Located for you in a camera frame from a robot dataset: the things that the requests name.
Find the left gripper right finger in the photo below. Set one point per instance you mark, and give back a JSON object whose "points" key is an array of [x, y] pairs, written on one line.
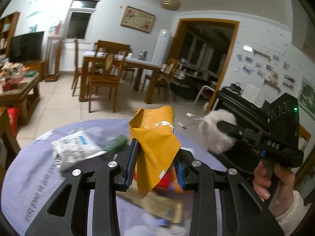
{"points": [[222, 198]]}

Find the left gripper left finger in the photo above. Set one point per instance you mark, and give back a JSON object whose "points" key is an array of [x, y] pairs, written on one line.
{"points": [[66, 211]]}

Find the white courier mailer bag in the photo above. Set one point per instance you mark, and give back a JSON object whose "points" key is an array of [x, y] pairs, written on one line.
{"points": [[74, 148]]}

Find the red drink carton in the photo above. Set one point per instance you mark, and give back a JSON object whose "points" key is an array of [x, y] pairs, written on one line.
{"points": [[168, 183]]}

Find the yellow snack wrapper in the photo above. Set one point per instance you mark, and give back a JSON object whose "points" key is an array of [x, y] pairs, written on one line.
{"points": [[153, 128]]}

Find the black piano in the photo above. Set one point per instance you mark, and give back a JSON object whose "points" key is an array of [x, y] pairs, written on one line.
{"points": [[247, 114]]}

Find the purple floral tablecloth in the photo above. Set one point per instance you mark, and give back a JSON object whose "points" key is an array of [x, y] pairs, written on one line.
{"points": [[32, 178]]}

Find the white fluffy item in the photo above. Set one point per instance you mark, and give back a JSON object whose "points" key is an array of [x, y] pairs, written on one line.
{"points": [[214, 139]]}

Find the beige paper packet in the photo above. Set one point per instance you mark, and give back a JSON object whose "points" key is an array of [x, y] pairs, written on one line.
{"points": [[157, 205]]}

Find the green gum pack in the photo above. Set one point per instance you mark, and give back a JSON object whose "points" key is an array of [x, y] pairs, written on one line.
{"points": [[114, 144]]}

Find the red gift bag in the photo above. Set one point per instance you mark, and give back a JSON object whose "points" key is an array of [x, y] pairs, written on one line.
{"points": [[13, 114]]}

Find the wooden dining chair right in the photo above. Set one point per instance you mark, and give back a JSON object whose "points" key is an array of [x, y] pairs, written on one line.
{"points": [[167, 72]]}

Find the wooden dining chair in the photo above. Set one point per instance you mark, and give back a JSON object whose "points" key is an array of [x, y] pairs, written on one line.
{"points": [[107, 68], [167, 72]]}

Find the wooden coffee table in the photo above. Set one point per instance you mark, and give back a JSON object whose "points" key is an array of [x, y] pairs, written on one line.
{"points": [[20, 88]]}

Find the white standing air conditioner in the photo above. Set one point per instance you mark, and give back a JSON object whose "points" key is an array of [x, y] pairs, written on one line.
{"points": [[161, 47]]}

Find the wooden dining chair front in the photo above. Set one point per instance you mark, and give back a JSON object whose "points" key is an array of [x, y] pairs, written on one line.
{"points": [[107, 68]]}

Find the black television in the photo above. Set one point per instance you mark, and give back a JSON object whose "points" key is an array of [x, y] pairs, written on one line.
{"points": [[27, 47]]}

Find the ceiling lamp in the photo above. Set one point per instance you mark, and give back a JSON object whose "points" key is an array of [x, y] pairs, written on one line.
{"points": [[170, 5]]}

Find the wooden bookshelf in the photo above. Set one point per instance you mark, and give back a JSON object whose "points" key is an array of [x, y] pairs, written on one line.
{"points": [[8, 28]]}

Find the framed wall picture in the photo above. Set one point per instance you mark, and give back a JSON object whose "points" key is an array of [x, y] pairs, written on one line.
{"points": [[138, 20]]}

